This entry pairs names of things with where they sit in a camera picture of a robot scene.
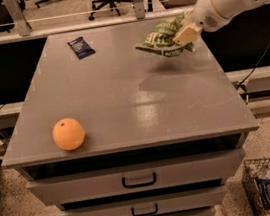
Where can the dark blue rxbar wrapper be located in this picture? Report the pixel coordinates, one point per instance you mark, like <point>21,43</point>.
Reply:
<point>81,48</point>

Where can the grey drawer cabinet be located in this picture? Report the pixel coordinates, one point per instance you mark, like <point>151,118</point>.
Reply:
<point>135,108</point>

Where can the dark blue snack bag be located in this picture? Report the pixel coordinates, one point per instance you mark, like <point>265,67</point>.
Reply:
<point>264,190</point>

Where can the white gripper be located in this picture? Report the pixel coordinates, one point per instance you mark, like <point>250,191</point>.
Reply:
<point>202,16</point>

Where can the top grey drawer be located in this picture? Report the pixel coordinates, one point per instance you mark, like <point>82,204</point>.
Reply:
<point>139,177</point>

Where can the orange fruit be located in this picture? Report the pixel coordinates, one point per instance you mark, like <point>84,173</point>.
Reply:
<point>68,134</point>

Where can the green jalapeno chip bag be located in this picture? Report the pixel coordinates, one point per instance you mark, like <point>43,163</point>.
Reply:
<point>160,40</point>

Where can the middle grey drawer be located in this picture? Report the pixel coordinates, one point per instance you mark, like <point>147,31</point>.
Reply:
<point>156,205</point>

